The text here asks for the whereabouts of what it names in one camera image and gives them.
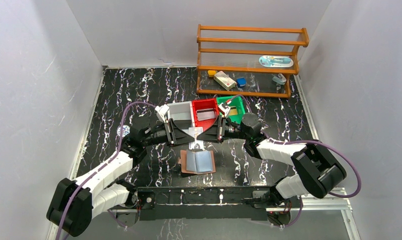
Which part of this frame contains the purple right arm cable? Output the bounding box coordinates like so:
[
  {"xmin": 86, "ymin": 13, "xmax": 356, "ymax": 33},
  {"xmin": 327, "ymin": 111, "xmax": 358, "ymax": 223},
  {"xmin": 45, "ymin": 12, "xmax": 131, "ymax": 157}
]
[{"xmin": 229, "ymin": 94, "xmax": 362, "ymax": 229}]

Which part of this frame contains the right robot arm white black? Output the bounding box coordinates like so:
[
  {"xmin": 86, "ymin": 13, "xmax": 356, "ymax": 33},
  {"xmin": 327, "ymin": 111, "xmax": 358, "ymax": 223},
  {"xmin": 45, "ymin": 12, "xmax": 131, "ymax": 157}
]
[{"xmin": 197, "ymin": 112, "xmax": 347, "ymax": 207}]

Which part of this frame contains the red plastic bin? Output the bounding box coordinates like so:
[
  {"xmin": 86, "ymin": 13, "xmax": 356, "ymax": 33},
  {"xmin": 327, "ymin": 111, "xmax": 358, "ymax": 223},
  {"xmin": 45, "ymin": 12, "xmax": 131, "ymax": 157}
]
[{"xmin": 192, "ymin": 98, "xmax": 219, "ymax": 130}]

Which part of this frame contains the green plastic bin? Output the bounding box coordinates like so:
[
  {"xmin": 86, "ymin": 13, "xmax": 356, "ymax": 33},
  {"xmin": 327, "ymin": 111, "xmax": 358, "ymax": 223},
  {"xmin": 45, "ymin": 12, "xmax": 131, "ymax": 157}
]
[{"xmin": 216, "ymin": 96, "xmax": 245, "ymax": 124}]

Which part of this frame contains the light blue tape dispenser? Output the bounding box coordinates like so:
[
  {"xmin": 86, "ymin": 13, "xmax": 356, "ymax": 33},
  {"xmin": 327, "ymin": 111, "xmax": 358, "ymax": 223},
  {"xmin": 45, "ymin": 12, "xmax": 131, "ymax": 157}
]
[{"xmin": 272, "ymin": 73, "xmax": 287, "ymax": 85}]

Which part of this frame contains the gold card in green bin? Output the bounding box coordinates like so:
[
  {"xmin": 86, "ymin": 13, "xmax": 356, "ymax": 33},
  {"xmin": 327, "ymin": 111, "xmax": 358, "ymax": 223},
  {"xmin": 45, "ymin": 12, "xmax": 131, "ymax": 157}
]
[{"xmin": 228, "ymin": 106, "xmax": 238, "ymax": 116}]

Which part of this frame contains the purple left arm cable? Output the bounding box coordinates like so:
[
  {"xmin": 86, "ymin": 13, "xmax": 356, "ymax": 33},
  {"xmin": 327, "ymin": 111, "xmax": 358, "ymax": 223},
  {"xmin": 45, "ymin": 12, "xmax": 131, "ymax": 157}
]
[{"xmin": 55, "ymin": 101, "xmax": 160, "ymax": 240}]

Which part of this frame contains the teal packaged tool on shelf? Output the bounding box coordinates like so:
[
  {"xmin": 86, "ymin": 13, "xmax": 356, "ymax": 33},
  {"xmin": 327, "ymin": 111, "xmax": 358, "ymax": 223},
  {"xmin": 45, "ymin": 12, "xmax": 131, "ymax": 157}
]
[{"xmin": 259, "ymin": 55, "xmax": 294, "ymax": 68}]

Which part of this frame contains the small yellow block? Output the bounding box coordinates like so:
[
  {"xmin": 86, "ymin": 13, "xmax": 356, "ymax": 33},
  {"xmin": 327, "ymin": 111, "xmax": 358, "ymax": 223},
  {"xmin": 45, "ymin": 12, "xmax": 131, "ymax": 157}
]
[{"xmin": 207, "ymin": 70, "xmax": 217, "ymax": 78}]

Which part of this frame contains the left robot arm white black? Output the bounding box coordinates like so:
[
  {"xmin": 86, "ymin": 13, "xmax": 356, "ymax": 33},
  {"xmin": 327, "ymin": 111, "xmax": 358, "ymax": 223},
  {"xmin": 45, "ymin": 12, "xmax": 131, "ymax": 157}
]
[{"xmin": 46, "ymin": 101, "xmax": 194, "ymax": 239}]

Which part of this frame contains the white cardboard box on shelf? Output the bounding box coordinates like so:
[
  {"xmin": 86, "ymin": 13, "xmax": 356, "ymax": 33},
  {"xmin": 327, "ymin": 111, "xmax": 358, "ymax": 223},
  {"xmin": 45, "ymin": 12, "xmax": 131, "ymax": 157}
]
[{"xmin": 213, "ymin": 71, "xmax": 237, "ymax": 91}]

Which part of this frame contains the small blue block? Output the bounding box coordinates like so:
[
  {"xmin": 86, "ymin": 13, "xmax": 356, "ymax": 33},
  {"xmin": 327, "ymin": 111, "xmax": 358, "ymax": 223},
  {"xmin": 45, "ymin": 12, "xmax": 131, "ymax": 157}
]
[{"xmin": 236, "ymin": 77, "xmax": 247, "ymax": 88}]

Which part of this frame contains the silver credit card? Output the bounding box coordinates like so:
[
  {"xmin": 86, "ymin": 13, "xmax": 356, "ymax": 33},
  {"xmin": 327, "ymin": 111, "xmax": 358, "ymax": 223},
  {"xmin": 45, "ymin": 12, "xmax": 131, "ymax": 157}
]
[{"xmin": 188, "ymin": 127, "xmax": 204, "ymax": 150}]

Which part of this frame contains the white card in red bin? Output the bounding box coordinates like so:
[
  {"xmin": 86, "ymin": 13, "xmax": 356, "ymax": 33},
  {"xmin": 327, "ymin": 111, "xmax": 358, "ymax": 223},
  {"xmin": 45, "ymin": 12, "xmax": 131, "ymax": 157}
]
[{"xmin": 196, "ymin": 108, "xmax": 216, "ymax": 121}]

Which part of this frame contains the white plastic bin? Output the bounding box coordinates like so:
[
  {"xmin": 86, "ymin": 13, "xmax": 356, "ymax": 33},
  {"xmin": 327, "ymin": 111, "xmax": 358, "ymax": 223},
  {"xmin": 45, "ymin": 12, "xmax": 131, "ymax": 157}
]
[{"xmin": 167, "ymin": 101, "xmax": 193, "ymax": 121}]

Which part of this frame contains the blue patterned can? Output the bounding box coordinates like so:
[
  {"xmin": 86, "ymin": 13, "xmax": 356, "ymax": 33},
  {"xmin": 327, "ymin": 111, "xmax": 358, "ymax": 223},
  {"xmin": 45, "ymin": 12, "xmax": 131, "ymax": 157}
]
[{"xmin": 116, "ymin": 125, "xmax": 130, "ymax": 137}]

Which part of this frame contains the brown leather card holder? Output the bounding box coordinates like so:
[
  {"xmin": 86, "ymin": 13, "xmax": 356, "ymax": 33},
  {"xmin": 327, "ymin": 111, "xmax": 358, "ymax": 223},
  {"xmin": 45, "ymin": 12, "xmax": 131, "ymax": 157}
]
[{"xmin": 178, "ymin": 149, "xmax": 216, "ymax": 175}]

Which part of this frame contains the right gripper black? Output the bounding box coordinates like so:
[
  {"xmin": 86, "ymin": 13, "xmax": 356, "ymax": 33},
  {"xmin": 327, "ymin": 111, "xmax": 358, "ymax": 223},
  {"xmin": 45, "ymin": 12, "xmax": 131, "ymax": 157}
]
[{"xmin": 197, "ymin": 115, "xmax": 250, "ymax": 143}]

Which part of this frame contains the wooden orange shelf rack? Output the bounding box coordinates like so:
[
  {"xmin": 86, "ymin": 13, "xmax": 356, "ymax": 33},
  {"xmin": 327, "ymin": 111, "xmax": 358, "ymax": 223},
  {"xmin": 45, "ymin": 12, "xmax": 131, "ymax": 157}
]
[{"xmin": 196, "ymin": 24, "xmax": 310, "ymax": 99}]

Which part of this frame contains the black metal base frame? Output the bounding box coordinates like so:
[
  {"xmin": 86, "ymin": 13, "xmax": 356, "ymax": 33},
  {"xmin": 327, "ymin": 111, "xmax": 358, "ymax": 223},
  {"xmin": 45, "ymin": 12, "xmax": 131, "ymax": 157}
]
[{"xmin": 108, "ymin": 185, "xmax": 304, "ymax": 229}]

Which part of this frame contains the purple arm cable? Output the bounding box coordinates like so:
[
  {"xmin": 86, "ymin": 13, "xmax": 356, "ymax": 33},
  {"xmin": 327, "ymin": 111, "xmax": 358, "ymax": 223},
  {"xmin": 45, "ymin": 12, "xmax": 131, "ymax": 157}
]
[
  {"xmin": 229, "ymin": 94, "xmax": 362, "ymax": 229},
  {"xmin": 55, "ymin": 101, "xmax": 160, "ymax": 240}
]

